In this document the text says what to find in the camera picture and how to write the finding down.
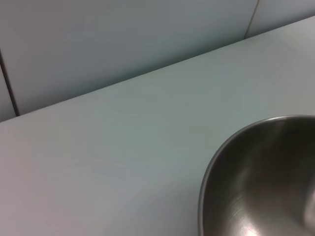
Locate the stainless steel mixing bowl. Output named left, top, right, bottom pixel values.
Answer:
left=197, top=115, right=315, bottom=236

